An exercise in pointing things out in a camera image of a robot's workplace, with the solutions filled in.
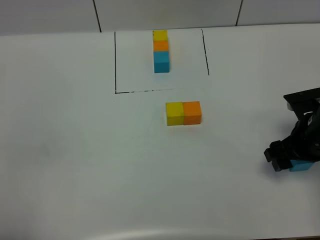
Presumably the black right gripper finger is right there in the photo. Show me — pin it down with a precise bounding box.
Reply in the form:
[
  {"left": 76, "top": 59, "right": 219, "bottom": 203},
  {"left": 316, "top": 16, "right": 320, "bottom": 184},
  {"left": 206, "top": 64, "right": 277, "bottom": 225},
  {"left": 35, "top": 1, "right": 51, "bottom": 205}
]
[
  {"left": 264, "top": 140, "right": 284, "bottom": 163},
  {"left": 271, "top": 156, "right": 293, "bottom": 172}
]

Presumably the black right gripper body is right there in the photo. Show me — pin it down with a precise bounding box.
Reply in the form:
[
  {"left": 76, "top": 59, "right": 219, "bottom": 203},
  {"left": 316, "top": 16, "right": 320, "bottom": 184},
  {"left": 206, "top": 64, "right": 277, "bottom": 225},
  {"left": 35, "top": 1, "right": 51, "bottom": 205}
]
[{"left": 283, "top": 112, "right": 320, "bottom": 162}]

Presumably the blue template cube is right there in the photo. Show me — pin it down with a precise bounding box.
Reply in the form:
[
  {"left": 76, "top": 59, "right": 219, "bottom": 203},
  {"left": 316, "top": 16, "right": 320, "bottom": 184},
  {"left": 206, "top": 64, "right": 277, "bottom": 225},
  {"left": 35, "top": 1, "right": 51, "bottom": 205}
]
[{"left": 153, "top": 51, "right": 170, "bottom": 73}]

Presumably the orange template cube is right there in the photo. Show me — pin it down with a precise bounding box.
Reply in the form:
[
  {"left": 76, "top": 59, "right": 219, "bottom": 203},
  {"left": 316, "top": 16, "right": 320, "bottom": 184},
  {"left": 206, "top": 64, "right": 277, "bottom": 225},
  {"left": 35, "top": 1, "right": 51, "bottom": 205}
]
[{"left": 153, "top": 40, "right": 169, "bottom": 52}]

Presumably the yellow template cube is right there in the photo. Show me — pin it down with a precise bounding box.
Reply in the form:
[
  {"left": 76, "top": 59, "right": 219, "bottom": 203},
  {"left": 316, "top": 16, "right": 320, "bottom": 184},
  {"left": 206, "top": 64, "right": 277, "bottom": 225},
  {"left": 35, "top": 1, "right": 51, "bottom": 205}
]
[{"left": 152, "top": 30, "right": 168, "bottom": 42}]

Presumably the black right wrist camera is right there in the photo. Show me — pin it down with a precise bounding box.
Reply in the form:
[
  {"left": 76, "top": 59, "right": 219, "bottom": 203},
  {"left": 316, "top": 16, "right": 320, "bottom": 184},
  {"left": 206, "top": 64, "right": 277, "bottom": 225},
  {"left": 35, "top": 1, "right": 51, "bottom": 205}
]
[{"left": 283, "top": 87, "right": 320, "bottom": 120}]

